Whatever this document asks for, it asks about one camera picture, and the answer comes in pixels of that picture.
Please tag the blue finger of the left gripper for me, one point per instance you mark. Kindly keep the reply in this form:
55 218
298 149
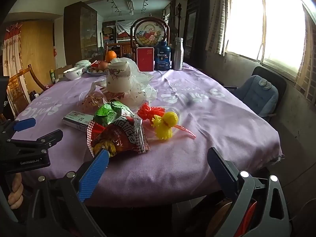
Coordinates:
20 125
44 142

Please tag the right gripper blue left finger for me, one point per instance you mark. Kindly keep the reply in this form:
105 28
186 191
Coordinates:
91 176

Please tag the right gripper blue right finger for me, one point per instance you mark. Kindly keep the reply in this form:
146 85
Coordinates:
224 171

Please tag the white medicine box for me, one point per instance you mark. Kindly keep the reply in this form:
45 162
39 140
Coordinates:
77 120

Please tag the clear snack wrapper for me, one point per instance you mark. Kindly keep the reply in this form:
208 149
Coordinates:
92 102

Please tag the red snack bag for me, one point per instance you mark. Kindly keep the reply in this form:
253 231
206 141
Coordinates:
124 134

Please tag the green snack wrapper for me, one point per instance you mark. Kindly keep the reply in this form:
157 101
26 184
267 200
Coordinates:
110 111

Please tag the person's left hand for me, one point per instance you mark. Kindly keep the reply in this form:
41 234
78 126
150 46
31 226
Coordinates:
15 197

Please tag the wooden chair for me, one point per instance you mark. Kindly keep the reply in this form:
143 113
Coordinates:
18 96

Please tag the purple tablecloth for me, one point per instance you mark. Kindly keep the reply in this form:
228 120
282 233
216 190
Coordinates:
171 170

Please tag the floral curtain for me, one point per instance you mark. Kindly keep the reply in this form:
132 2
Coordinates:
12 61

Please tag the white ceramic bowl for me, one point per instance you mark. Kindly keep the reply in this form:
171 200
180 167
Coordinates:
74 73

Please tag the yellow yarn pompom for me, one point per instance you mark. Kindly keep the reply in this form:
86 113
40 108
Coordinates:
163 125

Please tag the blue cushioned chair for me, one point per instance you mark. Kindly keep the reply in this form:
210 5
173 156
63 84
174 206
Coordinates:
262 92

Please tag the white lidded bowl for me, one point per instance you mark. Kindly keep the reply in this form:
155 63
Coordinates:
83 63

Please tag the red yarn pompom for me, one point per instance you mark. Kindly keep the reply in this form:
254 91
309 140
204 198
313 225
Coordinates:
147 112

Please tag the red apple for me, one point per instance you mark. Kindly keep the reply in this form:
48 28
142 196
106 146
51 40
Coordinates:
102 66

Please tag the floral paper cup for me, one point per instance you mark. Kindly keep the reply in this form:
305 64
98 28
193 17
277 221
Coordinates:
119 77

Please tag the clear plastic bag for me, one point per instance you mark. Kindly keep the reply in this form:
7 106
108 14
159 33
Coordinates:
140 92

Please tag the orange fruit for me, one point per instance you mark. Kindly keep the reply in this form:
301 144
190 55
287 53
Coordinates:
110 55

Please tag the dark wooden cabinet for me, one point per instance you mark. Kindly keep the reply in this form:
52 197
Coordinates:
80 32

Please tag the silver metal bottle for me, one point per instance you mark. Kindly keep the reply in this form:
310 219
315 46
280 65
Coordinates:
177 62

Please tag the red box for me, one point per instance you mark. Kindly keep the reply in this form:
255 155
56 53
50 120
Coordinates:
145 59

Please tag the blue fish oil bottle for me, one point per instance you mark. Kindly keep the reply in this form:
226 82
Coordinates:
162 56

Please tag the decorative fruit basket plate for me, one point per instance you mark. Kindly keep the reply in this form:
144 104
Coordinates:
148 32

